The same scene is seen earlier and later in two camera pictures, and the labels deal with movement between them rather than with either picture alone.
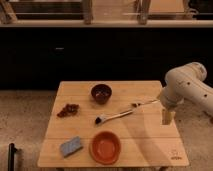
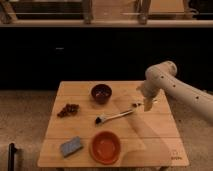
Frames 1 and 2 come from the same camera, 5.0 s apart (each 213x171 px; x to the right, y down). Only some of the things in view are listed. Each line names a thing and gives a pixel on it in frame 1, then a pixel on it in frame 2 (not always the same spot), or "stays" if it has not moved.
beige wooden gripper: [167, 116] to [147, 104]
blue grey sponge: [71, 147] stays
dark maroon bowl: [101, 93] stays
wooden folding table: [112, 124] stays
